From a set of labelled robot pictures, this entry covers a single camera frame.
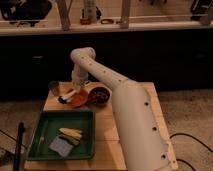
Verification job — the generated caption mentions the small metal cup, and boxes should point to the small metal cup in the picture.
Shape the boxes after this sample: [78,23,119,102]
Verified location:
[48,81,60,96]

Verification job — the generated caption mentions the green vegetable piece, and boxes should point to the green vegetable piece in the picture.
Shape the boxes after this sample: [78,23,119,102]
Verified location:
[59,134,80,146]

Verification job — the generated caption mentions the red bowl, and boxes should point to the red bowl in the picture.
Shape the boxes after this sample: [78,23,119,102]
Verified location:
[66,89,88,108]

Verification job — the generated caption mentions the green plastic tray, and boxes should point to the green plastic tray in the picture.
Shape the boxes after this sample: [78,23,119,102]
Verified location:
[27,110,95,161]

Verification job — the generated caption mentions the black bag on shelf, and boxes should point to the black bag on shelf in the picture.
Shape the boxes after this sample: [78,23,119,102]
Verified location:
[0,0,52,27]

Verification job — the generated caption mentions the black pole stand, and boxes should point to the black pole stand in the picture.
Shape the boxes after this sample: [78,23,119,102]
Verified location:
[13,122,25,171]

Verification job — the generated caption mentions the blue sponge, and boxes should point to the blue sponge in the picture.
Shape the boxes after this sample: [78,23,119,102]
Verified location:
[49,136,74,157]

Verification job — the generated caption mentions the black floor cable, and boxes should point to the black floor cable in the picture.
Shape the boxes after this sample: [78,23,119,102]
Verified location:
[169,132,213,171]

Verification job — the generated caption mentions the yellow corn cob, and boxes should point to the yellow corn cob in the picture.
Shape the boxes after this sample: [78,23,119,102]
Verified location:
[59,128,82,140]

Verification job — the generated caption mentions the white handled dish brush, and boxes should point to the white handled dish brush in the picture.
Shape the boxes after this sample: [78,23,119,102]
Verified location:
[58,89,78,104]

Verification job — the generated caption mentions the red ring object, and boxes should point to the red ring object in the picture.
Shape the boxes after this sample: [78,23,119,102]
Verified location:
[101,19,114,24]

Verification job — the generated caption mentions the dark bowl with beans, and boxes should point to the dark bowl with beans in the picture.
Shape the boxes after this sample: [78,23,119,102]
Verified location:
[88,87,110,106]

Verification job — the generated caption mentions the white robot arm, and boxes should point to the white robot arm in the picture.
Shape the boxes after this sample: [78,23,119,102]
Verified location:
[70,47,172,171]

